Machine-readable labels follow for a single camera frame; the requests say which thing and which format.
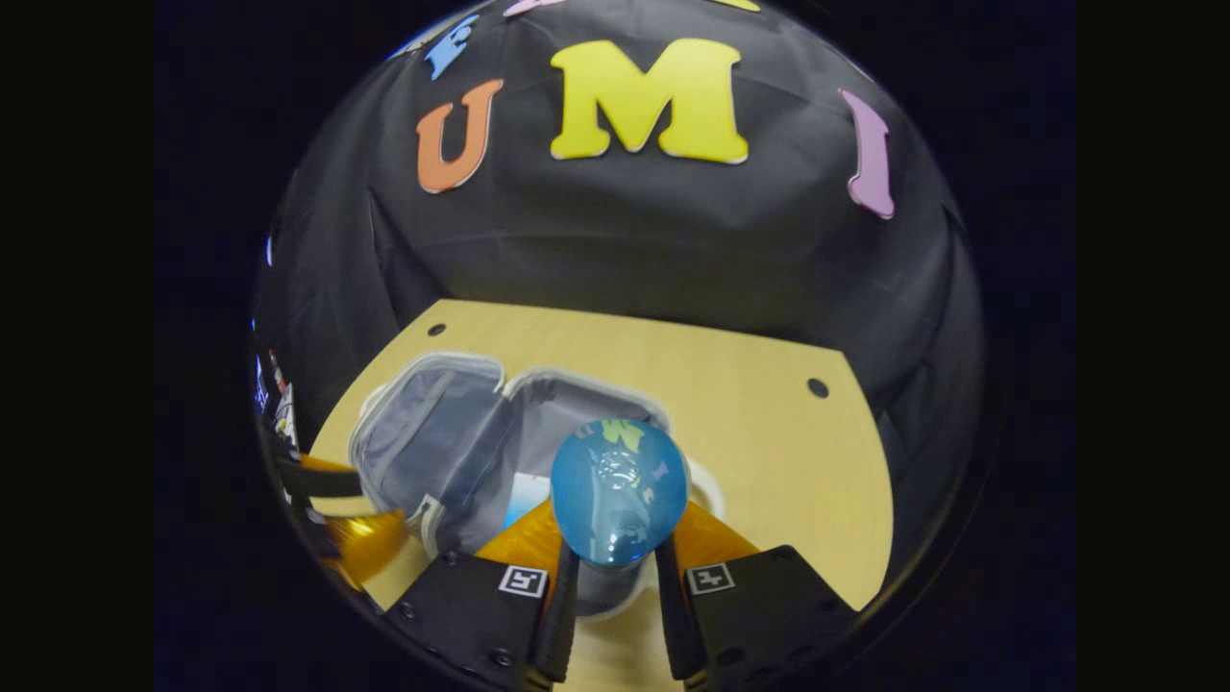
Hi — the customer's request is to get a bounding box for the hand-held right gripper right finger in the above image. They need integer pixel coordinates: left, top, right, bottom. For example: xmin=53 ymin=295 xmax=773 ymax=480
xmin=653 ymin=500 xmax=859 ymax=692

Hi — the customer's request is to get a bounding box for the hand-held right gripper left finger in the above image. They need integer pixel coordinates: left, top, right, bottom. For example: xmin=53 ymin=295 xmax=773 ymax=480
xmin=382 ymin=498 xmax=583 ymax=692

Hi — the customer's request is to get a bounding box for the pale blue skincare tube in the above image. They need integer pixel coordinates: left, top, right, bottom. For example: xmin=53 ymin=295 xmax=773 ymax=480
xmin=504 ymin=471 xmax=555 ymax=531

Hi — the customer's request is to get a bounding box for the blue capped skincare bottle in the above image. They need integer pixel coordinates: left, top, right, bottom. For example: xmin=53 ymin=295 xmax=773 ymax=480
xmin=550 ymin=418 xmax=691 ymax=578

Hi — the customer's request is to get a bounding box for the black backdrop cloth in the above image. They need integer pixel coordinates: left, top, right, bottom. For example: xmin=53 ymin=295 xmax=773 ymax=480
xmin=252 ymin=0 xmax=986 ymax=616

